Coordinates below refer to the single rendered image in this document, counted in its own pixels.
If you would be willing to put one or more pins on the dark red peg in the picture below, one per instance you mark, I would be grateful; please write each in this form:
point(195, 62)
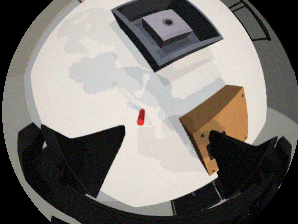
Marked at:
point(141, 118)

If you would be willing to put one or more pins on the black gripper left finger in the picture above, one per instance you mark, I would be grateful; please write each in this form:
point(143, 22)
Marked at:
point(89, 157)

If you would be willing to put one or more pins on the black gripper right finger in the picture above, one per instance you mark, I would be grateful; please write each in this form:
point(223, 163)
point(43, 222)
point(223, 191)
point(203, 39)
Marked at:
point(236, 159)

